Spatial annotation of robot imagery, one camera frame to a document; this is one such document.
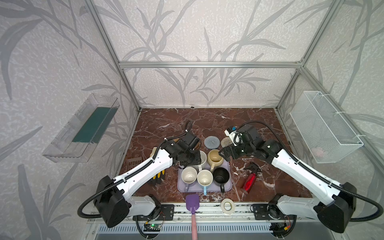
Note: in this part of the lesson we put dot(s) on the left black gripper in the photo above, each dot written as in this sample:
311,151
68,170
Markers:
190,157

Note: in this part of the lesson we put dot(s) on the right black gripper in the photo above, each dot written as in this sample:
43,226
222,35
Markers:
233,150

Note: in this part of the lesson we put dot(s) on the white speckled mug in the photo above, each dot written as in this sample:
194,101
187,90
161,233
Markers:
202,165

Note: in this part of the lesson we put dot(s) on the white patterned woven coaster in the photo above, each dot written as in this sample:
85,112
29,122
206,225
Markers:
225,142

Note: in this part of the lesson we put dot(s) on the grey blue woven coaster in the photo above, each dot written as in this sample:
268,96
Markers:
212,142

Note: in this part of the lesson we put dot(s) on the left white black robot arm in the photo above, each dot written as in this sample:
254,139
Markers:
115,200

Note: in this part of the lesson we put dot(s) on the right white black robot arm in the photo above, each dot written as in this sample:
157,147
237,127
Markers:
333,203

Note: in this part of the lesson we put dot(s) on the red spray bottle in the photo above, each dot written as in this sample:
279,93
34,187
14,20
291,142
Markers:
254,171

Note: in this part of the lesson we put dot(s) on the beige ceramic mug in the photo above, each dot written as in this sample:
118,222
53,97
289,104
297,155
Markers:
214,159

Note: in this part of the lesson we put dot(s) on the lilac plastic tray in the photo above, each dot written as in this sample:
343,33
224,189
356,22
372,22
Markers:
195,187

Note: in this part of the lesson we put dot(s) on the yellow black work glove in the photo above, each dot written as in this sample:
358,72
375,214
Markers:
158,178

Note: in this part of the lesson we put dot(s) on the black mug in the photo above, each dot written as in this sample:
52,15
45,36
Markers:
221,177

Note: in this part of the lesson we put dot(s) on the purple pink spatula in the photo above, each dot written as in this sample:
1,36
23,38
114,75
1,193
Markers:
192,204

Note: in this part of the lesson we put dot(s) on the white tape roll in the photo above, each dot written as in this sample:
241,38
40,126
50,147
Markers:
228,207

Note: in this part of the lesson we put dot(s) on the white mug purple handle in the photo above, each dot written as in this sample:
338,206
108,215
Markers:
189,176

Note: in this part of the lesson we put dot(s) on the white mug blue handle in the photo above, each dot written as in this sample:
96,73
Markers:
205,179

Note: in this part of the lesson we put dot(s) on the white wire basket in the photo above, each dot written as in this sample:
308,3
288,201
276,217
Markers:
325,131

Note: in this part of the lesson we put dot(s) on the clear plastic wall shelf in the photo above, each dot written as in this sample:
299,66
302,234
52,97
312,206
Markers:
79,138

